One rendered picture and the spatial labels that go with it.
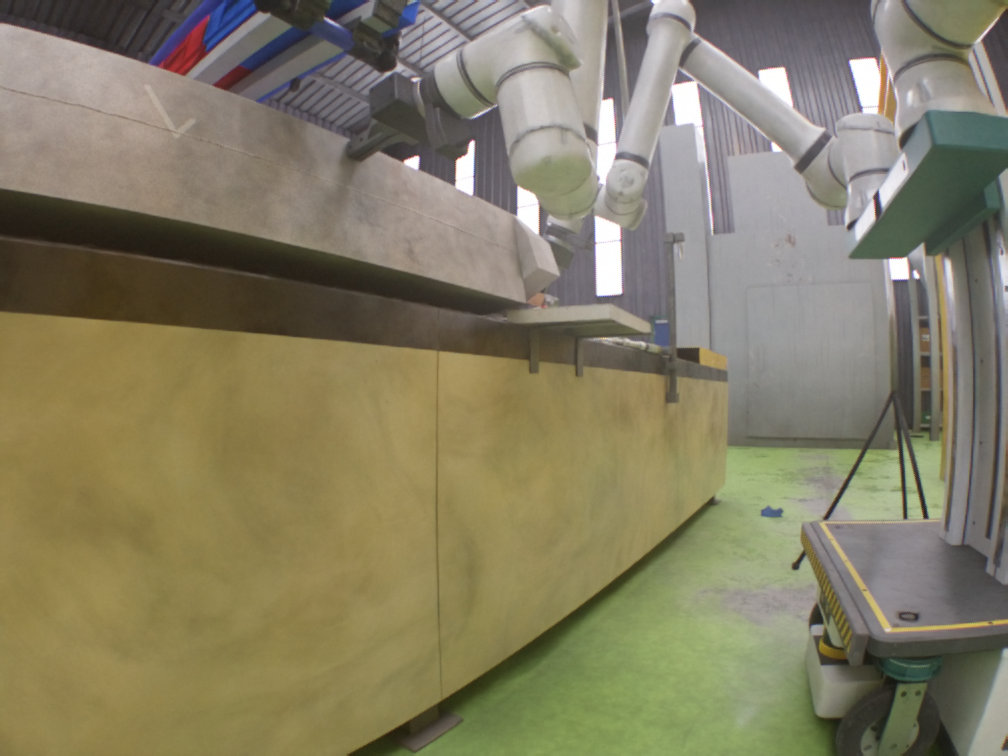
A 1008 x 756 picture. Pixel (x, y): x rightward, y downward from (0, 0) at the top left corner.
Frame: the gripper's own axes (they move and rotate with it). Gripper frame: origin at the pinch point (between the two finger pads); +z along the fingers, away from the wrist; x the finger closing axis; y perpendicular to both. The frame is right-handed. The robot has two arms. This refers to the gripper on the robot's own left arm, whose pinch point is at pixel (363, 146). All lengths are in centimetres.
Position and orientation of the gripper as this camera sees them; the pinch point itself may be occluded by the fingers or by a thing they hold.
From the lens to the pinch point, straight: 79.4
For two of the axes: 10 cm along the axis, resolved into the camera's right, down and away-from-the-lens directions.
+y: -1.3, -9.8, 1.2
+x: -5.6, -0.3, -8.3
